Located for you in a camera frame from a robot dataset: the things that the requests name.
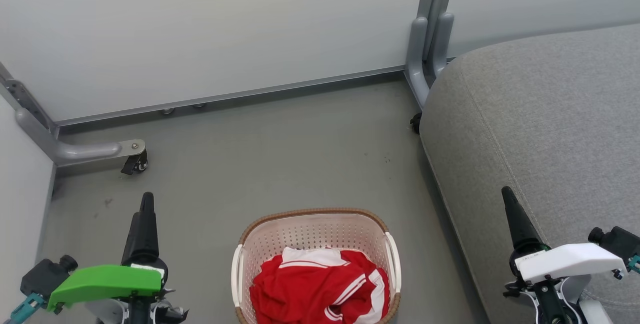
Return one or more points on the white laundry basket brown rim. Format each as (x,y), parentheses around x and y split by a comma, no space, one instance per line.
(310,229)

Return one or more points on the red white sports shirt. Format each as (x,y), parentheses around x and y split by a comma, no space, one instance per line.
(295,284)

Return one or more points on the small round partition foot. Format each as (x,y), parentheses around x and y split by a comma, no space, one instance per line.
(167,111)
(199,106)

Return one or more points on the teal left camera connector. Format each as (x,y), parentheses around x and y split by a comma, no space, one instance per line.
(22,310)

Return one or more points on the red and white jersey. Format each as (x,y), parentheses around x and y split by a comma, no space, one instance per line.
(372,289)

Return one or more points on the grey fabric sofa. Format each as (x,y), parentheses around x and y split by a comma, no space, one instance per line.
(550,129)

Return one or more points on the teal camera connector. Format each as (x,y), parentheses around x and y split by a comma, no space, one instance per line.
(22,310)
(635,264)

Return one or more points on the teal right camera connector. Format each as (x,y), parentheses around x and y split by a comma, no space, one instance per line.
(635,264)

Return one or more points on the grey partition edge rail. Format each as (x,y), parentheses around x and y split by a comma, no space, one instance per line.
(46,214)

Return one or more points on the grey partition foot with plate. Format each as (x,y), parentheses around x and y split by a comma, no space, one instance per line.
(85,152)

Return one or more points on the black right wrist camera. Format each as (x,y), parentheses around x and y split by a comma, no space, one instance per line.
(617,241)

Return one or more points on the grey partition base rail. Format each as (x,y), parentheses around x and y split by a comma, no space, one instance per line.
(225,97)

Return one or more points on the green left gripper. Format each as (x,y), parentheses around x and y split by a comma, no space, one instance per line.
(105,281)

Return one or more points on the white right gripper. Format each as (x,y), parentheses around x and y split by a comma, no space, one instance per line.
(575,261)

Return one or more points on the black caster wheel with brake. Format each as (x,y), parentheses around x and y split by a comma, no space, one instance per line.
(135,164)

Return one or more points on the small black caster wheel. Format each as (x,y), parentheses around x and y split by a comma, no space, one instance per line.
(416,123)

